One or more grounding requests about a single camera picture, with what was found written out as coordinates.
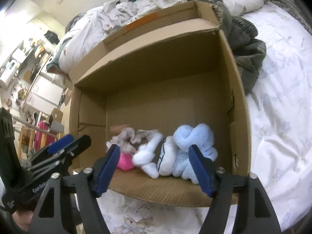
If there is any white sock with blue trim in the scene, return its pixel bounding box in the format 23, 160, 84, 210
157, 136, 179, 176

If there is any white kitchen cabinet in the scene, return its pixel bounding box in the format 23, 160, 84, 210
24, 74, 66, 111

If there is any person's left hand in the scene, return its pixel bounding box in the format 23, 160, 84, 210
11, 210, 36, 233

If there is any wooden rack with pink items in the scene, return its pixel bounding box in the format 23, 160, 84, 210
18, 119, 62, 152

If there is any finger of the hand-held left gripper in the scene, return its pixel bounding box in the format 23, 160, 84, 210
29, 135, 92, 173
28, 134, 74, 162

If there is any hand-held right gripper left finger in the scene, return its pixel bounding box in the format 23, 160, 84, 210
30, 144, 121, 234

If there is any dark grey jacket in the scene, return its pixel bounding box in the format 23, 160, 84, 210
194, 0, 268, 95

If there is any plain white sock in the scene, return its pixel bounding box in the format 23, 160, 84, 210
132, 131, 164, 179

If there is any small cardboard box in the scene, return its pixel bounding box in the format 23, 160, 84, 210
49, 108, 64, 132

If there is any light blue fluffy sock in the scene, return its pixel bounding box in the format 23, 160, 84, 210
172, 123, 218, 184

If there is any clear plastic packet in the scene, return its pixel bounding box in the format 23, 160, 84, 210
121, 197, 157, 225

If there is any beige frilly sock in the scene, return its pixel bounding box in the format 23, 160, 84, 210
105, 126, 158, 152

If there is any black hanging garment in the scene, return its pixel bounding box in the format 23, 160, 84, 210
44, 30, 60, 45

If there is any pink sock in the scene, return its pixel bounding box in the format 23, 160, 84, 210
116, 151, 135, 171

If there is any brown cardboard box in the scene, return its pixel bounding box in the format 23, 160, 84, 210
69, 0, 252, 208

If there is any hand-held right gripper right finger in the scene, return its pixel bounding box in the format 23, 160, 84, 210
188, 144, 283, 234

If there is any grey knitted blanket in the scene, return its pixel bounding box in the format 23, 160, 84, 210
268, 0, 312, 31

